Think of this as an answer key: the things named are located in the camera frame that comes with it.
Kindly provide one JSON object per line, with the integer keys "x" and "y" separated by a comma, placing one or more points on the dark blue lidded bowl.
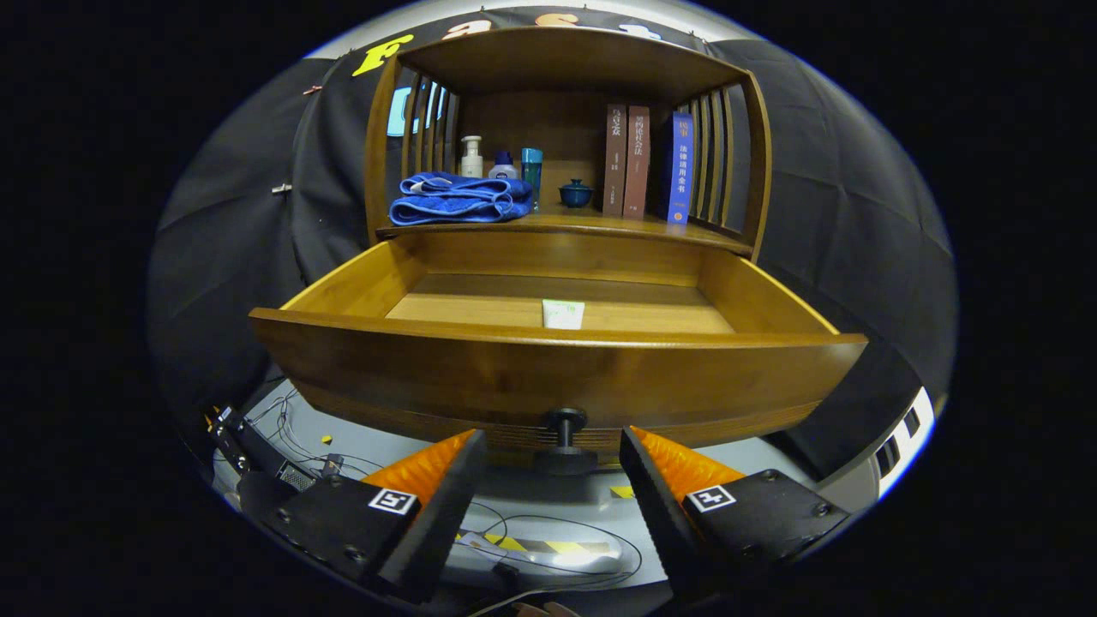
{"x": 576, "y": 195}

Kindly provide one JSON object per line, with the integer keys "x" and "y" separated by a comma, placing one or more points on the white slotted appliance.
{"x": 910, "y": 428}

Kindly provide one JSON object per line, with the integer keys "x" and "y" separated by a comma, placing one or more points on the wooden drawer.
{"x": 480, "y": 377}

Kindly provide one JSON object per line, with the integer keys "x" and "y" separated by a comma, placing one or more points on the white and green tube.
{"x": 563, "y": 314}

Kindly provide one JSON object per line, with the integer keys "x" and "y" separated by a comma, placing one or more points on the blue book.
{"x": 682, "y": 171}

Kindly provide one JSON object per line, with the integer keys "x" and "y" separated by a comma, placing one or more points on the wooden countertop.
{"x": 583, "y": 224}

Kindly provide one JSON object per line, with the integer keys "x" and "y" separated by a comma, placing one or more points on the white bottle with blue cap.
{"x": 503, "y": 167}

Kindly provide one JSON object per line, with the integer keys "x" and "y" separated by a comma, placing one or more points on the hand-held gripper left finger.
{"x": 441, "y": 514}

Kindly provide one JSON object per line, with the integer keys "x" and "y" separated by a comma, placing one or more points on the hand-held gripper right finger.
{"x": 660, "y": 514}

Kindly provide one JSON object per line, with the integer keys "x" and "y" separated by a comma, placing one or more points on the yellow floor tape piece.
{"x": 623, "y": 492}

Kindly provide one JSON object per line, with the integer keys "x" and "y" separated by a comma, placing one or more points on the white pump bottle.
{"x": 471, "y": 163}

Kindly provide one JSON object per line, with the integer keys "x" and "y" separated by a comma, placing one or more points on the clear teal bottle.
{"x": 532, "y": 171}

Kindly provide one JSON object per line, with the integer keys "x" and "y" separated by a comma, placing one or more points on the wooden cabinet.
{"x": 548, "y": 64}

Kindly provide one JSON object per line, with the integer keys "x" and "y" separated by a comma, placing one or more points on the dark brown book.
{"x": 614, "y": 163}

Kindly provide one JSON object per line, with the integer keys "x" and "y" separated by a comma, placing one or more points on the black floor device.
{"x": 257, "y": 450}

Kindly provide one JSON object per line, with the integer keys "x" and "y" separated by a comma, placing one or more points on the reddish brown book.
{"x": 637, "y": 163}

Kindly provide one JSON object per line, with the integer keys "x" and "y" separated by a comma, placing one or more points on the blue folded towel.
{"x": 454, "y": 206}

